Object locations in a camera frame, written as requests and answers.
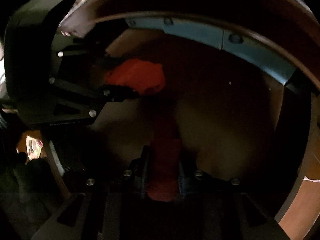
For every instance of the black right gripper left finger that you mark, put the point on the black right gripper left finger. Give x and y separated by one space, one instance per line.
138 174

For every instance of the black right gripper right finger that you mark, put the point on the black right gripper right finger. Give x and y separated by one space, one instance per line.
189 174

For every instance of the maroon underwear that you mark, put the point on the maroon underwear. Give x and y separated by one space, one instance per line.
163 185

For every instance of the bright red underwear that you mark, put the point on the bright red underwear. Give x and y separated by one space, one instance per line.
143 77

